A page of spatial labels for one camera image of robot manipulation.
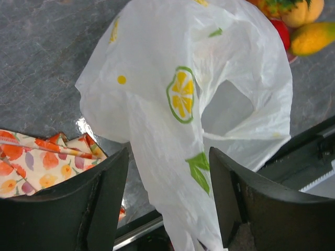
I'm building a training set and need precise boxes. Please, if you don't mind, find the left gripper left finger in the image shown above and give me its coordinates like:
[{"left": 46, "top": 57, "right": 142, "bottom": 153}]
[{"left": 1, "top": 149, "right": 129, "bottom": 250}]

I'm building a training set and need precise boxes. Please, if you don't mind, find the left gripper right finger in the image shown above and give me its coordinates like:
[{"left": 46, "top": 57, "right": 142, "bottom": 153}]
[{"left": 209, "top": 147, "right": 334, "bottom": 250}]

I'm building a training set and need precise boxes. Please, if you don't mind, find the white plastic bag fruit print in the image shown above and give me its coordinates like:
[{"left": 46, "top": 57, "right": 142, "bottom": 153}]
[{"left": 75, "top": 1, "right": 293, "bottom": 250}]

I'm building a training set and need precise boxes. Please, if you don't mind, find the fake yellow fruit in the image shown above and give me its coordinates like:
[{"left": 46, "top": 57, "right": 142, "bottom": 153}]
[{"left": 289, "top": 22, "right": 334, "bottom": 56}]

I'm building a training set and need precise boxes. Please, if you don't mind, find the red fake bell pepper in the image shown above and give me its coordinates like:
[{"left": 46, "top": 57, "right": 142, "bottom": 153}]
[{"left": 270, "top": 19, "right": 291, "bottom": 51}]

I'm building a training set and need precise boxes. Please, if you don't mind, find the fake orange peach fruit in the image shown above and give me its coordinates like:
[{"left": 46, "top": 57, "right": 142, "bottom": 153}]
[{"left": 281, "top": 0, "right": 325, "bottom": 28}]

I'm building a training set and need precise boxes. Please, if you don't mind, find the fake pineapple green crown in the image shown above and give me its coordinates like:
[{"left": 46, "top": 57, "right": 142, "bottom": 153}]
[{"left": 247, "top": 0, "right": 303, "bottom": 18}]

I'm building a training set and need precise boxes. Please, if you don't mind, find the orange floral cloth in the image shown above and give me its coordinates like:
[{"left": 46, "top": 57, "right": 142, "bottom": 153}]
[{"left": 0, "top": 129, "right": 126, "bottom": 222}]

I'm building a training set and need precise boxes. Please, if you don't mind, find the pink plate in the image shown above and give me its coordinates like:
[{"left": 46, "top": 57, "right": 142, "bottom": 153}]
[{"left": 286, "top": 50, "right": 298, "bottom": 64}]

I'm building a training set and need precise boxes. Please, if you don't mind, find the grey slotted cable duct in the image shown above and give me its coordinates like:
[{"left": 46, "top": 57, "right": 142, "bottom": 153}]
[{"left": 299, "top": 160, "right": 335, "bottom": 192}]

